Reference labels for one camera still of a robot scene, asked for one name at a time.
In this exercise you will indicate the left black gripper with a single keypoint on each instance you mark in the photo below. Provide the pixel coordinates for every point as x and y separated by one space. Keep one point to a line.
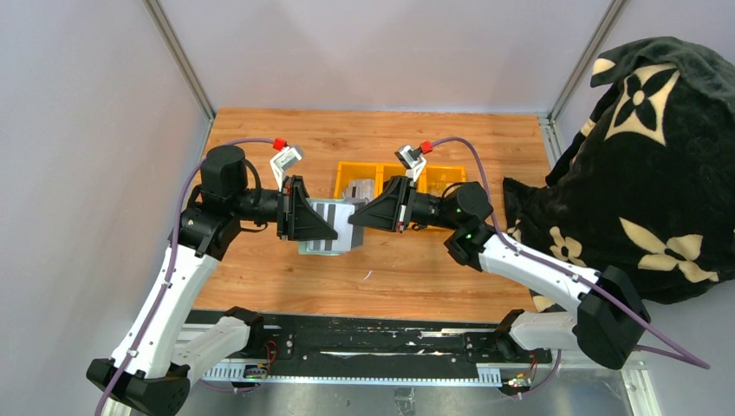
295 217

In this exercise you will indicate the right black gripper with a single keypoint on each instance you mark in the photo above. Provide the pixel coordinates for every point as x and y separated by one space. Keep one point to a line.
392 210

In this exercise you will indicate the green leather card holder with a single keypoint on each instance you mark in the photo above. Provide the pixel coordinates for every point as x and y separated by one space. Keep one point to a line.
336 213

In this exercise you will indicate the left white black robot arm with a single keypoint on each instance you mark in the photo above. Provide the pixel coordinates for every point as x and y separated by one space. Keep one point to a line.
184 287

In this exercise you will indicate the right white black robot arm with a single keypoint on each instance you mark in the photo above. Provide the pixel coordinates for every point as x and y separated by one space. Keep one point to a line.
601 313

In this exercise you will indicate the silver VIP cards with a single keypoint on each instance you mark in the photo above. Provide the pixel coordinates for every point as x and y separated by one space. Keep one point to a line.
360 190

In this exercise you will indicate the middle yellow plastic bin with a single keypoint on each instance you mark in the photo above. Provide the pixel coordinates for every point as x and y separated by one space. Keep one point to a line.
388 170

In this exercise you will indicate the right yellow plastic bin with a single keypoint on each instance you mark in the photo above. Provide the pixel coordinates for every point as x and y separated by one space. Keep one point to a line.
439 177

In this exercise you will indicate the black floral blanket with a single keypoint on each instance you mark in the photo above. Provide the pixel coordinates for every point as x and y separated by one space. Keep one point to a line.
647 183

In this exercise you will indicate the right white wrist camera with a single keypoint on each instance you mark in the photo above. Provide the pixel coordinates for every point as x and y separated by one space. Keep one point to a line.
413 160

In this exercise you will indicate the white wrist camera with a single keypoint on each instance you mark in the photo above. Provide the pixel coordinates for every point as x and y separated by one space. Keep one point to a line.
283 160
413 160

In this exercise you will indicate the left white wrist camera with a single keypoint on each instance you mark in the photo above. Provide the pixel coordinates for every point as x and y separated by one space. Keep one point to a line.
283 160

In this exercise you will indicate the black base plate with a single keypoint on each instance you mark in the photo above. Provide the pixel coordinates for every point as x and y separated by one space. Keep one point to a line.
371 348

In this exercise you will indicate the aluminium frame rail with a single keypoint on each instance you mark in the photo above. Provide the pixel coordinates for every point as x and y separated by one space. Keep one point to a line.
569 385

